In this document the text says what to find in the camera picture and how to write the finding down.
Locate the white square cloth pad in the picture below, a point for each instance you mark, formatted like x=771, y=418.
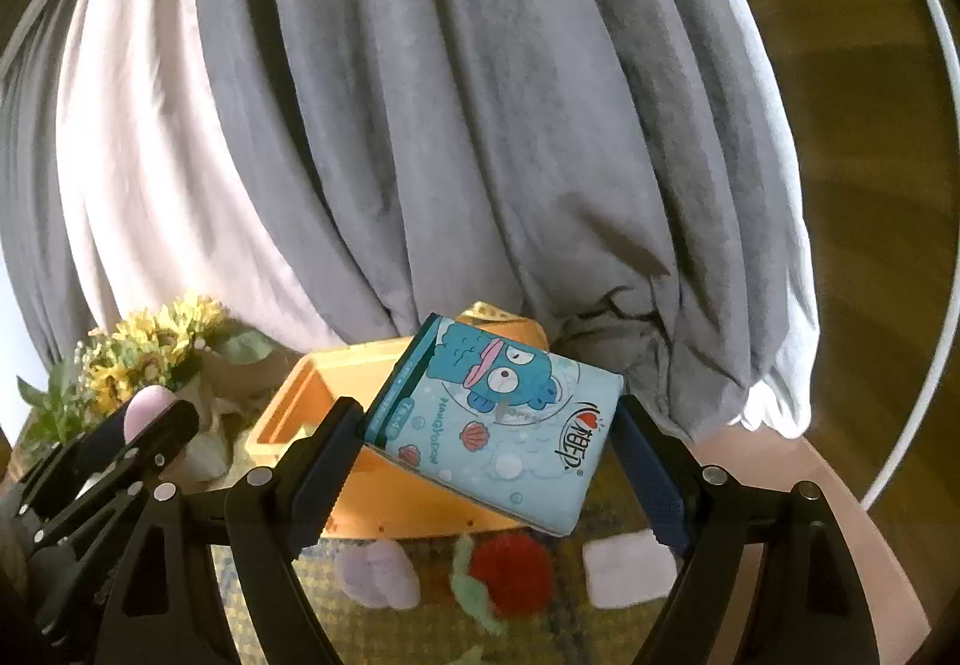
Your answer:
x=628, y=569

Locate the lilac plush piece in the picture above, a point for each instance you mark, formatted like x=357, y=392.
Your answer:
x=375, y=571

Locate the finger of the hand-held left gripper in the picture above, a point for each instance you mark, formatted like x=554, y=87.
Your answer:
x=112, y=447
x=112, y=496

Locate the grey and white curtain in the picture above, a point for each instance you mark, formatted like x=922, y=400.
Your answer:
x=420, y=110

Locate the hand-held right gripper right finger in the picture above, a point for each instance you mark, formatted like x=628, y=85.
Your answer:
x=654, y=485

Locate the yellow plastic box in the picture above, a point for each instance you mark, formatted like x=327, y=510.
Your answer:
x=315, y=402

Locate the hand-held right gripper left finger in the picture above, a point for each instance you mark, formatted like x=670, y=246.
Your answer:
x=321, y=477

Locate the yellow woven mat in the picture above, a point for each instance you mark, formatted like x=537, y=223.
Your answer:
x=420, y=635

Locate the blue cartoon tissue packet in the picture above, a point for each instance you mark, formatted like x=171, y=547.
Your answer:
x=495, y=410

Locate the pink soft ball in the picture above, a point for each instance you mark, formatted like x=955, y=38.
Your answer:
x=144, y=410

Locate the sunflower bouquet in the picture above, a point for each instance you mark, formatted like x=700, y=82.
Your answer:
x=150, y=354

